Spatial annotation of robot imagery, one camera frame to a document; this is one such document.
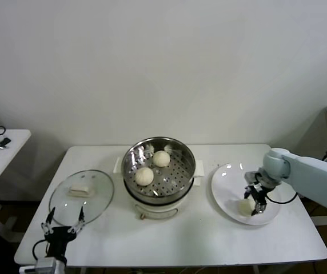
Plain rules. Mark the white steamed baozi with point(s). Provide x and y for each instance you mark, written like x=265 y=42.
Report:
x=161 y=158
x=245 y=207
x=144 y=176

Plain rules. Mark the white side table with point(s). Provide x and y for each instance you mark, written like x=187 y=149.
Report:
x=9 y=154

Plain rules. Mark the white electric cooker base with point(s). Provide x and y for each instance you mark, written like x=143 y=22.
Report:
x=155 y=209

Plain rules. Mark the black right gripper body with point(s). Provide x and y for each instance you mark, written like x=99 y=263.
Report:
x=259 y=194

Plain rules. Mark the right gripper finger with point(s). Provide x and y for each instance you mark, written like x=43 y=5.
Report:
x=247 y=191
x=260 y=207

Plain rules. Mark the white round plate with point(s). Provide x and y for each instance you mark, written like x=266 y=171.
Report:
x=226 y=182

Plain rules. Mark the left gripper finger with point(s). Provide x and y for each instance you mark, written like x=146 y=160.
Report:
x=81 y=214
x=52 y=215

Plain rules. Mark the stainless steel steamer basket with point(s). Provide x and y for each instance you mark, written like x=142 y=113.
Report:
x=132 y=160

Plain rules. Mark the small black device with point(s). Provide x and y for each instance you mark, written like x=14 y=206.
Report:
x=6 y=141

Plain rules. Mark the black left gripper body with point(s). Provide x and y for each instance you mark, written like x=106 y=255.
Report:
x=58 y=237

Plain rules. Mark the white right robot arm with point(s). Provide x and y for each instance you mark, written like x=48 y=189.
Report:
x=309 y=174

